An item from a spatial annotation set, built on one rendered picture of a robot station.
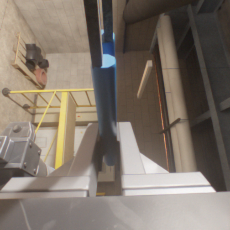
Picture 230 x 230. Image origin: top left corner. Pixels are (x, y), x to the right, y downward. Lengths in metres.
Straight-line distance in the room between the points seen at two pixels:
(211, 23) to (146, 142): 3.02
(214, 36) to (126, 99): 2.45
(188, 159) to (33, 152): 2.96
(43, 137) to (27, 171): 3.91
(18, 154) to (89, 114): 3.88
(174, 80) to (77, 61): 3.06
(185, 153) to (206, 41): 2.27
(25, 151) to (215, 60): 3.70
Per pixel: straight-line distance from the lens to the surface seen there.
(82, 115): 4.14
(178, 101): 3.35
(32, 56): 4.19
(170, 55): 3.83
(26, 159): 0.27
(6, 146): 0.26
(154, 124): 4.51
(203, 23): 4.32
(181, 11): 4.62
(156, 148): 4.40
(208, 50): 3.88
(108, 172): 3.79
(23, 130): 0.36
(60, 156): 2.85
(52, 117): 4.34
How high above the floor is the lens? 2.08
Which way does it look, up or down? level
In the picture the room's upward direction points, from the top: 88 degrees clockwise
